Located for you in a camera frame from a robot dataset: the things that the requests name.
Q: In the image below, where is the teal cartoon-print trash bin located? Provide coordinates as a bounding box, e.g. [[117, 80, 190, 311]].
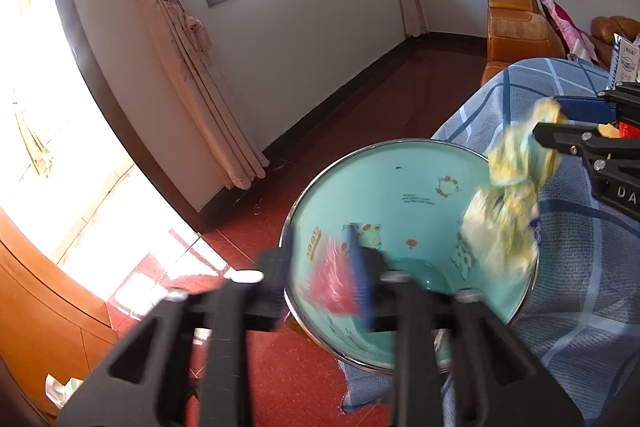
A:
[[281, 138, 541, 375]]

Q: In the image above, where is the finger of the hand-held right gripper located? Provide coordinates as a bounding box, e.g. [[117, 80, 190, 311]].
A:
[[552, 83, 640, 124], [532, 121, 640, 172]]

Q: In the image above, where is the orange leather armchair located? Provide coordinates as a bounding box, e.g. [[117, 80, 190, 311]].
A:
[[481, 0, 568, 88]]

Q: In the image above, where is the pink floral cloth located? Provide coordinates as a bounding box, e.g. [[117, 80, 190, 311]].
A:
[[532, 0, 608, 68]]

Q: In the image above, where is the blue plaid tablecloth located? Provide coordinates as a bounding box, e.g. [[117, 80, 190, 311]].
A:
[[340, 57, 640, 427]]

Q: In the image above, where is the yellow white wrapper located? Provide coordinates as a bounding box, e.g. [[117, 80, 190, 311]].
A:
[[460, 99, 568, 279]]

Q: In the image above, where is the orange wooden cabinet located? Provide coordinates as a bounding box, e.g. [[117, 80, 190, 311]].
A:
[[0, 207, 120, 427]]

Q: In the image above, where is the white printed carton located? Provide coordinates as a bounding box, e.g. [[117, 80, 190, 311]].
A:
[[606, 33, 640, 90]]

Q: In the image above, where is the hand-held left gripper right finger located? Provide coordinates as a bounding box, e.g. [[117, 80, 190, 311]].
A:
[[342, 223, 586, 427]]

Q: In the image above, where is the red snack wrapper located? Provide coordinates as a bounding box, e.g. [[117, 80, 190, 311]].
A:
[[299, 234, 363, 315]]

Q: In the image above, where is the brown leather sofa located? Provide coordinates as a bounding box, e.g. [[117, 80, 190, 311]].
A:
[[591, 16, 640, 72]]

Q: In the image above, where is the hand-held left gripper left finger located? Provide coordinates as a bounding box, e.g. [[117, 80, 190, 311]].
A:
[[56, 227, 301, 427]]

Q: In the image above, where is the dark wooden door frame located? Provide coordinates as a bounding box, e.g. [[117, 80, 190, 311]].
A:
[[46, 0, 207, 234]]

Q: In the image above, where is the crumpled white tissue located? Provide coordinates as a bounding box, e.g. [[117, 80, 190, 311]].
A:
[[44, 373, 84, 411]]

